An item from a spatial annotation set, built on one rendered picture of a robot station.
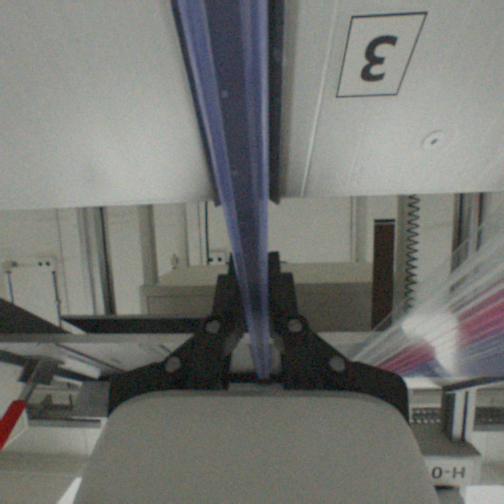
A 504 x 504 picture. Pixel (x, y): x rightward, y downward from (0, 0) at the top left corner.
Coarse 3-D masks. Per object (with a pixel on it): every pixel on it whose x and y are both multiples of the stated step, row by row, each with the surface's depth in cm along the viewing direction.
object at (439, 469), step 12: (432, 468) 45; (444, 468) 45; (456, 468) 45; (468, 468) 45; (432, 480) 45; (444, 480) 45; (456, 480) 45; (468, 480) 45; (444, 492) 45; (456, 492) 44
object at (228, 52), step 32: (192, 0) 4; (224, 0) 4; (256, 0) 4; (192, 32) 4; (224, 32) 4; (256, 32) 4; (192, 64) 4; (224, 64) 4; (256, 64) 4; (224, 96) 5; (256, 96) 5; (224, 128) 5; (256, 128) 5; (224, 160) 6; (256, 160) 6; (224, 192) 7; (256, 192) 7; (256, 224) 8; (256, 256) 9; (256, 288) 11; (256, 320) 15; (256, 352) 21
